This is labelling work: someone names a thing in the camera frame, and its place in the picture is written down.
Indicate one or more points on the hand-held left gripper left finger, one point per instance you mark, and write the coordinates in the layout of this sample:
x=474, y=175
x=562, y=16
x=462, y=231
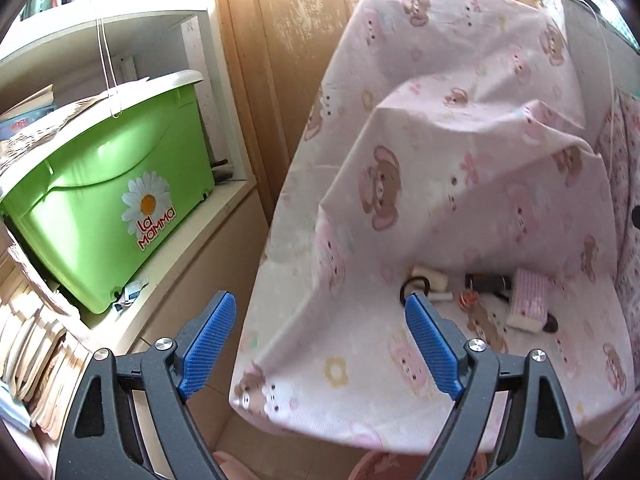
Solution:
x=210, y=340

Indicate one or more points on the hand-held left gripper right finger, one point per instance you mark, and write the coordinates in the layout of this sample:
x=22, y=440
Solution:
x=430, y=340

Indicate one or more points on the black foam cylinder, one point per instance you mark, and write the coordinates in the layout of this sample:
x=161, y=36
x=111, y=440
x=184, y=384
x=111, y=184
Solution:
x=551, y=324

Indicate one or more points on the small white item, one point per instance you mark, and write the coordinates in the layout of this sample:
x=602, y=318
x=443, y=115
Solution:
x=442, y=295

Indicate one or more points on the small orange item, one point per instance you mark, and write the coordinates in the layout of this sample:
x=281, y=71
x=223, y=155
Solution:
x=467, y=301

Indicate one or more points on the cream thread spool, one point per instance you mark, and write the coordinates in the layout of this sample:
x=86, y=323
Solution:
x=437, y=280

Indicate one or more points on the black flat packet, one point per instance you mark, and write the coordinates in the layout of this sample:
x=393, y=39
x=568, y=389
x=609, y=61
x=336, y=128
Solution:
x=487, y=282

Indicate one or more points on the stack of books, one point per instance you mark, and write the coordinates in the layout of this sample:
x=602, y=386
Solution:
x=45, y=350

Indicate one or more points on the green plastic storage box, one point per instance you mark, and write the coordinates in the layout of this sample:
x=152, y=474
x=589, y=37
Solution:
x=100, y=200

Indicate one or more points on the pink bear print bedsheet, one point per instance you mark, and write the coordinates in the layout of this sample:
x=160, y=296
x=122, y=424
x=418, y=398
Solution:
x=450, y=160

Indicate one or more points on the pile of papers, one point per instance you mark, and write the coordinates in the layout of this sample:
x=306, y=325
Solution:
x=30, y=135

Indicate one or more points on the wooden door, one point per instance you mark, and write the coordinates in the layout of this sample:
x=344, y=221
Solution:
x=280, y=60

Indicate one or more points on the white shelf unit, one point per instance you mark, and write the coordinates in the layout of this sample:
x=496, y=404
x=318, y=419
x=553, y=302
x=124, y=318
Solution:
x=45, y=42

